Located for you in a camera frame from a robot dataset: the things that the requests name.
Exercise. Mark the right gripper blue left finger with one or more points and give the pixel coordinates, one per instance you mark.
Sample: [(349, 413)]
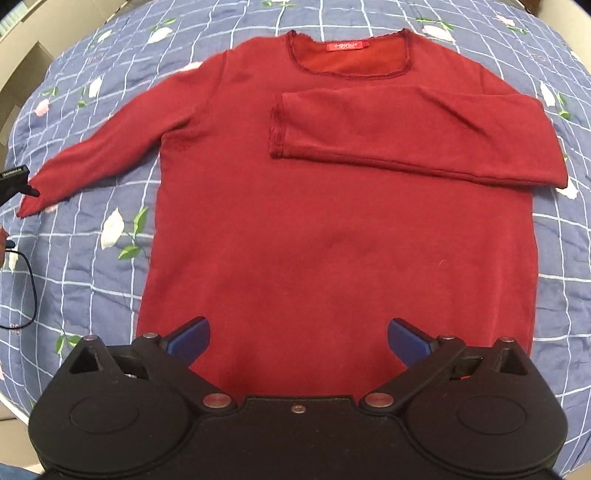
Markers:
[(187, 342)]

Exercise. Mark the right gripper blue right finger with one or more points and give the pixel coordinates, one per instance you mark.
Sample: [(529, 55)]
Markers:
[(409, 343)]

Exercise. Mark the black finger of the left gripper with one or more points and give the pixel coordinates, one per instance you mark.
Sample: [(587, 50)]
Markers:
[(15, 181)]

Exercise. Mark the blue plaid floral bedspread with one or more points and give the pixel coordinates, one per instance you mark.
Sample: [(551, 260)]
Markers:
[(81, 266)]

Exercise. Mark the red long-sleeve sweater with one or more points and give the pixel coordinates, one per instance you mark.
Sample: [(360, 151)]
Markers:
[(311, 192)]

